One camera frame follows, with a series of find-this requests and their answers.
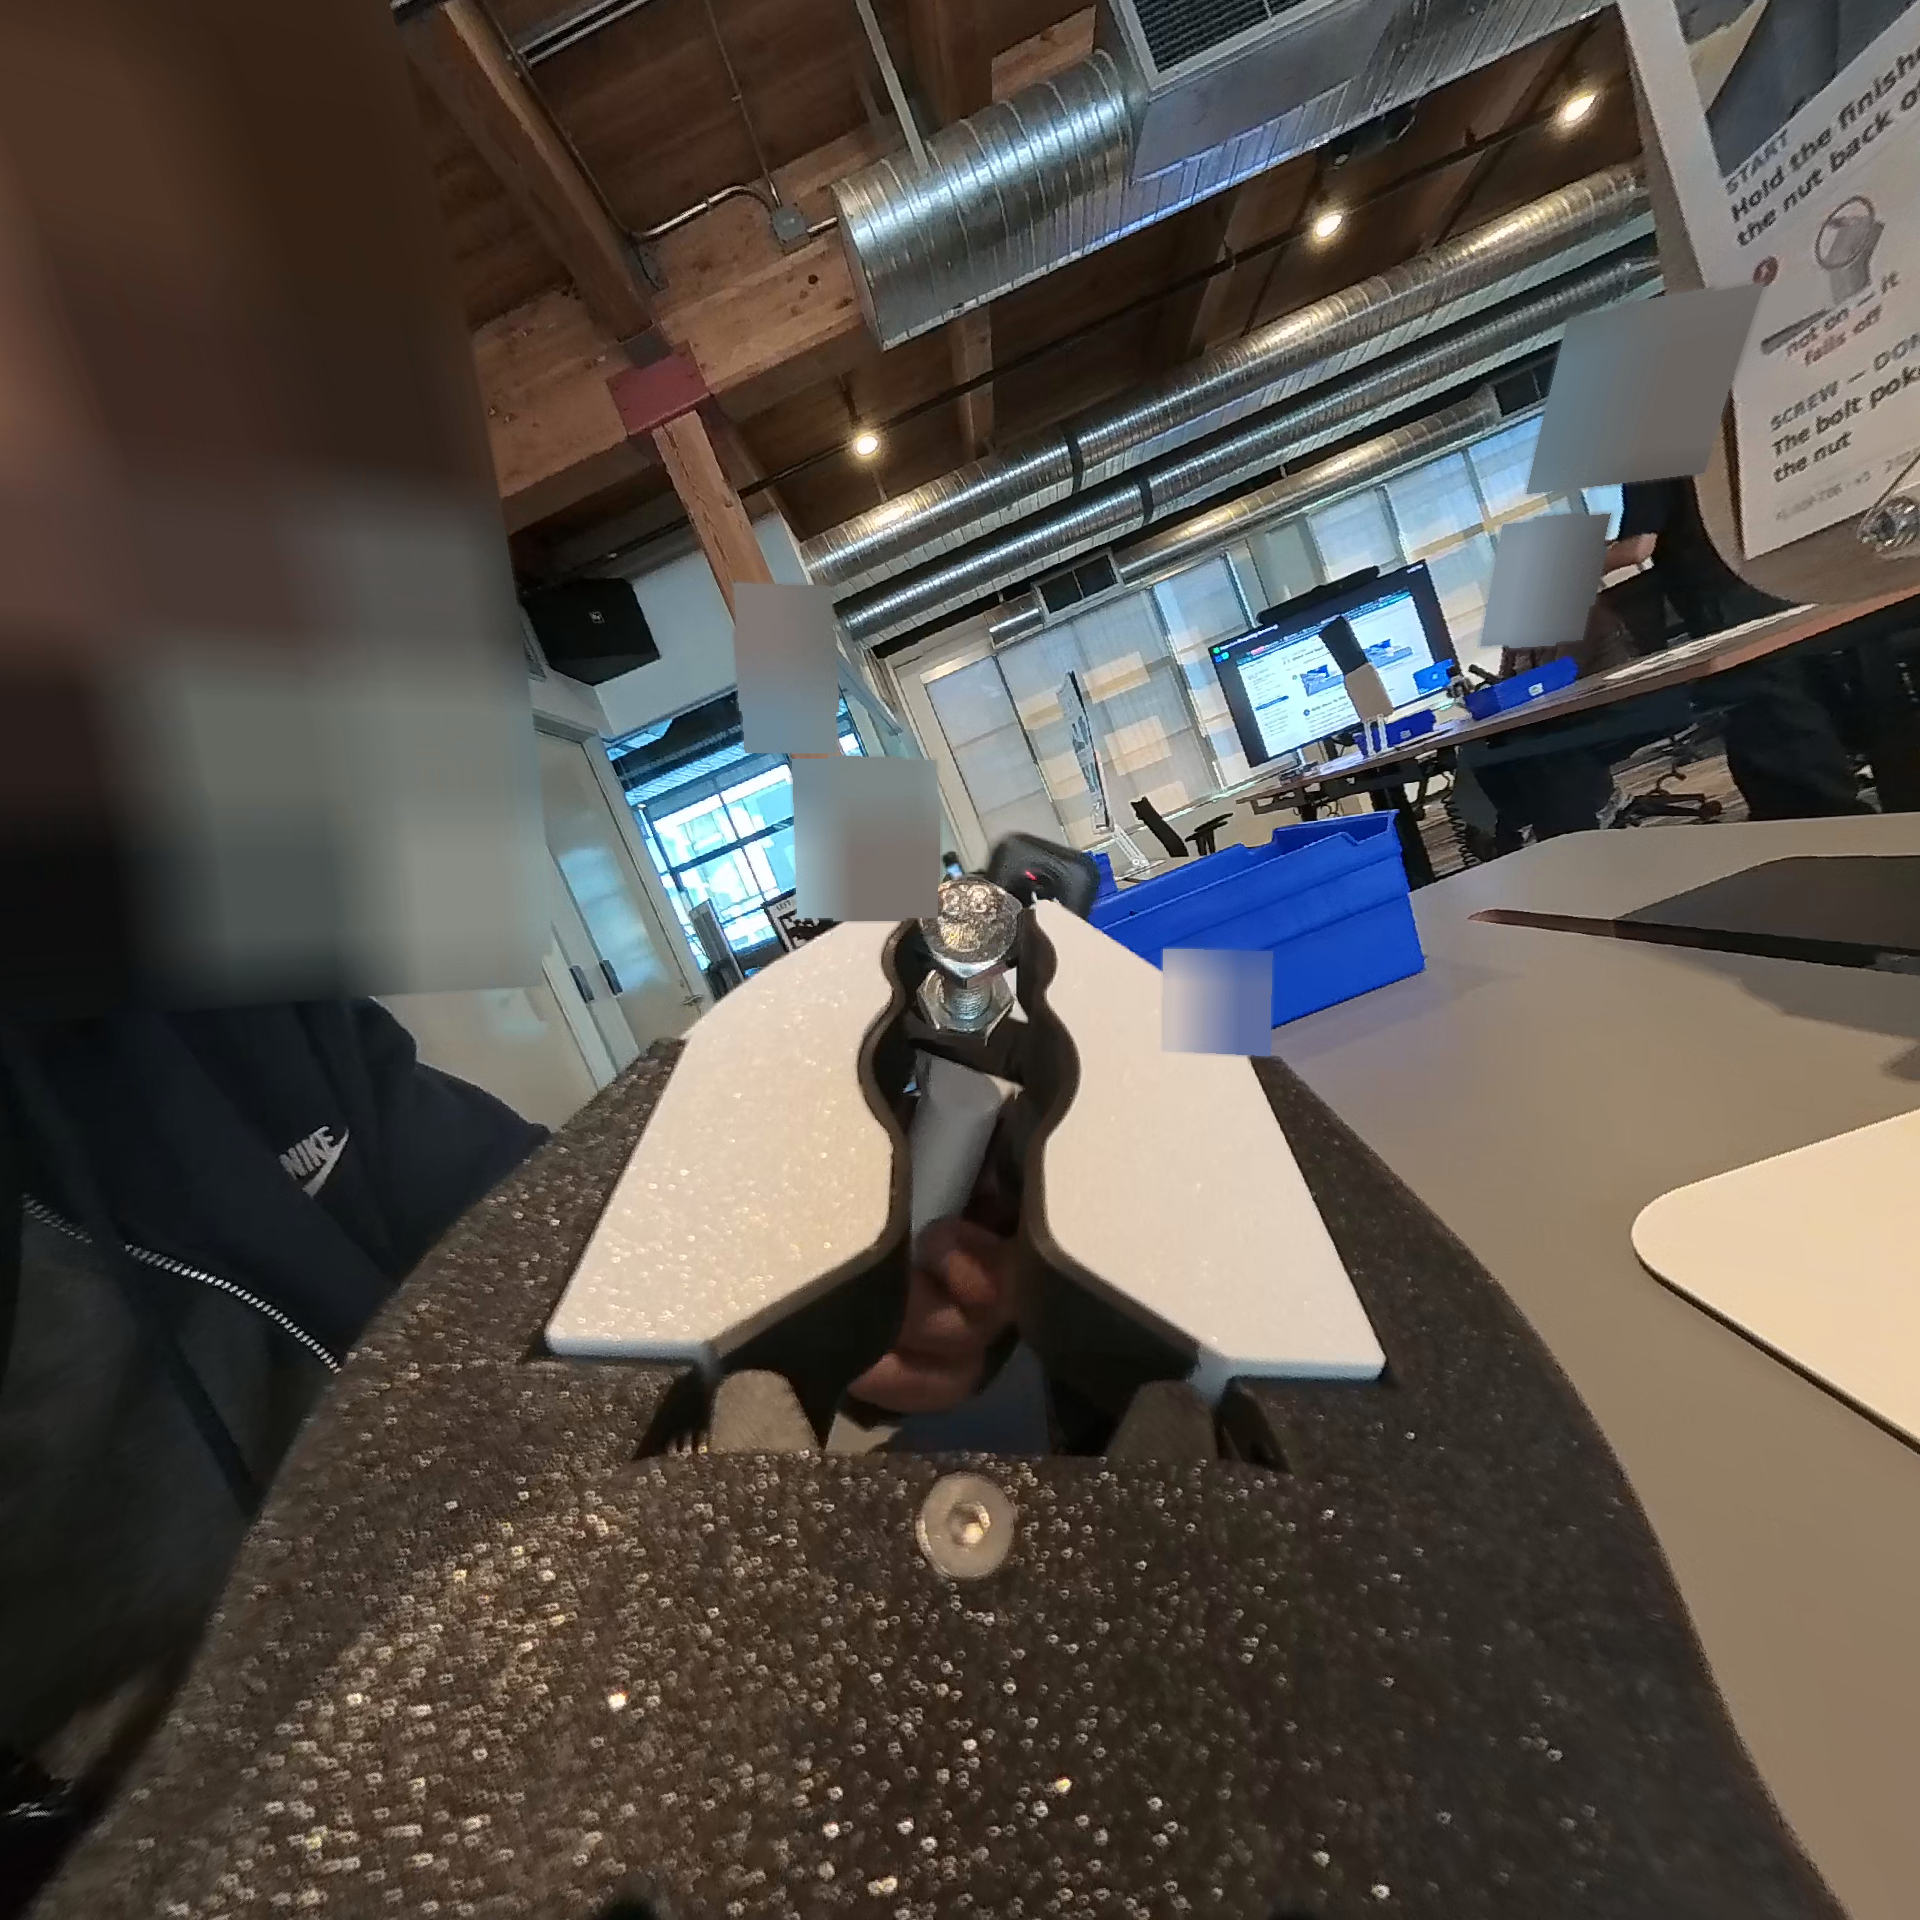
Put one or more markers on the black wall speaker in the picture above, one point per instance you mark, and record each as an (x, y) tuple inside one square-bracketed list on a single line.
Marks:
[(592, 629)]

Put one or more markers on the large wall monitor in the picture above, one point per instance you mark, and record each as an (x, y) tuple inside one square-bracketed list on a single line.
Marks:
[(1289, 699)]

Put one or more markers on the black office chair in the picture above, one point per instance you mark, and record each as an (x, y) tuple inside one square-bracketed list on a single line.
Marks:
[(1154, 825)]

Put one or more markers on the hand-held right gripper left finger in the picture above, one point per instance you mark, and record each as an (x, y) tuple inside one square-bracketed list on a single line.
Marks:
[(750, 1156)]

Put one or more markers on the steel hex nut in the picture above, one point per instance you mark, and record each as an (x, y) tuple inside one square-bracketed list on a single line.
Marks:
[(967, 1008)]

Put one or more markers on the printed instruction sheet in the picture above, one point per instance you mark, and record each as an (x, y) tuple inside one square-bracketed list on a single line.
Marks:
[(1845, 375)]

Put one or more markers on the white door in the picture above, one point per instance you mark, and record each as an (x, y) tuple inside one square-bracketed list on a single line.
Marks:
[(586, 901)]

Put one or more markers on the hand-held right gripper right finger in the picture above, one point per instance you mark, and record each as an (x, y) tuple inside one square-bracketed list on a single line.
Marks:
[(1185, 1200)]

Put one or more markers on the blue plastic bin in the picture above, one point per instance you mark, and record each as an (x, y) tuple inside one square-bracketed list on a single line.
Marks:
[(1320, 916), (1522, 691)]

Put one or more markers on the person's dark jacket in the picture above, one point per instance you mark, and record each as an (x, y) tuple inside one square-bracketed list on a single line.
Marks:
[(150, 1349)]

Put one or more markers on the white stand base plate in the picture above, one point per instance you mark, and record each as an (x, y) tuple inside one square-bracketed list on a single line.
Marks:
[(1800, 1245)]

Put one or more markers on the wooden support post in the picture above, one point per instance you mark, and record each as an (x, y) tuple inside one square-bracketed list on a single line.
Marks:
[(704, 495)]

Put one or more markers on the long wooden desk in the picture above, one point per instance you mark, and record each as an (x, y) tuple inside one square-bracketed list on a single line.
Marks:
[(1724, 646)]

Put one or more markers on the long silver air duct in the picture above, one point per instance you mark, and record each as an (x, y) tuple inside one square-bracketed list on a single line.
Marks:
[(1200, 377), (1200, 500)]

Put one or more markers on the large silver air duct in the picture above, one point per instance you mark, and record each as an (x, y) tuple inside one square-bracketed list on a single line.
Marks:
[(974, 195)]

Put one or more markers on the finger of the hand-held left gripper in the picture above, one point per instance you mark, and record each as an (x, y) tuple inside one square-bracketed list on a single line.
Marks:
[(954, 1156)]

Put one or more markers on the person's left hand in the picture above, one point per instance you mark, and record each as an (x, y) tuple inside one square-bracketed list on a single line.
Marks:
[(938, 1319)]

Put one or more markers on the wooden sign board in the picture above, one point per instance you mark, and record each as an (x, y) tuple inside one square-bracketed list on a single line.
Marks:
[(1800, 580)]

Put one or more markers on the steel hex bolt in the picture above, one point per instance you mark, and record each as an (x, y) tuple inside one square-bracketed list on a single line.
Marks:
[(974, 923)]

